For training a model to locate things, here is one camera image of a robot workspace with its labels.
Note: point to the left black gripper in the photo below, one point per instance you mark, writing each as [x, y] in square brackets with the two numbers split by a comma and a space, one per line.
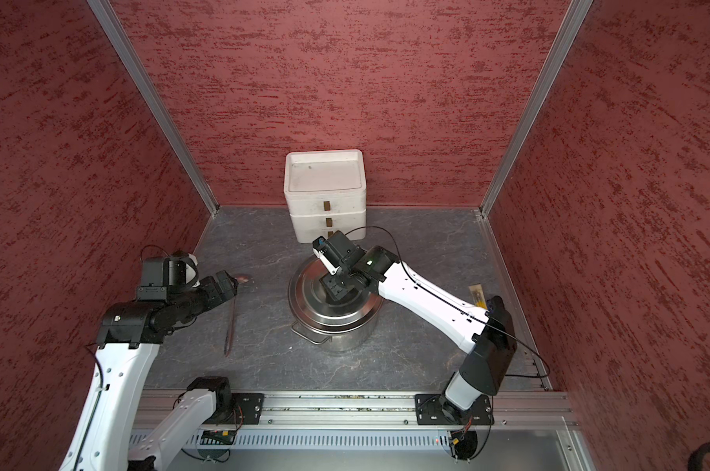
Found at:
[215, 297]

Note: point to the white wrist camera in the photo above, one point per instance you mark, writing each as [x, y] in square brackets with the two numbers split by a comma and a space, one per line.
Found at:
[327, 254]
[184, 273]

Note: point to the white perforated cable duct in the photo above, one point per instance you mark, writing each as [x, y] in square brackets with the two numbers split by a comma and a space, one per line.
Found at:
[325, 440]

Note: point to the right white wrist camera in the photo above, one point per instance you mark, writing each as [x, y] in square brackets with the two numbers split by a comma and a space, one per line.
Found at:
[327, 254]

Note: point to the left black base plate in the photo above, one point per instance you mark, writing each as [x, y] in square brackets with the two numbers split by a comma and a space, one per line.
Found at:
[248, 408]

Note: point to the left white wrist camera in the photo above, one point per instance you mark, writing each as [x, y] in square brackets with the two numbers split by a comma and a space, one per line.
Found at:
[184, 273]

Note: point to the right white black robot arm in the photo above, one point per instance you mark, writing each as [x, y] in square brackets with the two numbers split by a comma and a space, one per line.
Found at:
[486, 335]

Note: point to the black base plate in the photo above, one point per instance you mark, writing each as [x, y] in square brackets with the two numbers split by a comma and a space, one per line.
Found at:
[434, 409]
[248, 408]

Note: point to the metal ladle spoon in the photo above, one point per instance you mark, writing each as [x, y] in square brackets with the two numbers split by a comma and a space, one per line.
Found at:
[242, 279]

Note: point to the left aluminium corner post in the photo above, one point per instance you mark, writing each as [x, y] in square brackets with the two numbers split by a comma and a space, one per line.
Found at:
[115, 32]

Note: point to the stainless steel pot lid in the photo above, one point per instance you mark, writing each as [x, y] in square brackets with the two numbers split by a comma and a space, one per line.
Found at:
[312, 305]

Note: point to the white three-drawer storage box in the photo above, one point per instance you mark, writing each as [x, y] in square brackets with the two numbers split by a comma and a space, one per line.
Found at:
[326, 192]

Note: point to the right aluminium corner post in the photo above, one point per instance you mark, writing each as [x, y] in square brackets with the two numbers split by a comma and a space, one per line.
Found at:
[556, 56]

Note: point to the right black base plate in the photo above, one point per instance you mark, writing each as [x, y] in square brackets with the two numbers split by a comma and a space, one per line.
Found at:
[434, 409]

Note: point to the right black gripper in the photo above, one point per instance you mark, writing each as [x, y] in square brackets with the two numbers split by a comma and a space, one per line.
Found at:
[335, 286]

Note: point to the aluminium corner post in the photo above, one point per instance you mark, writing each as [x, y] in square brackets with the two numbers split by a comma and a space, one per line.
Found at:
[556, 56]
[115, 32]

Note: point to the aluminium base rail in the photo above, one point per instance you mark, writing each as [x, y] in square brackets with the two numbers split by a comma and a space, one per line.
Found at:
[322, 410]

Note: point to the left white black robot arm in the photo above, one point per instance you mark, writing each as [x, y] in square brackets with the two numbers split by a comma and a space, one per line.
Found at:
[170, 296]

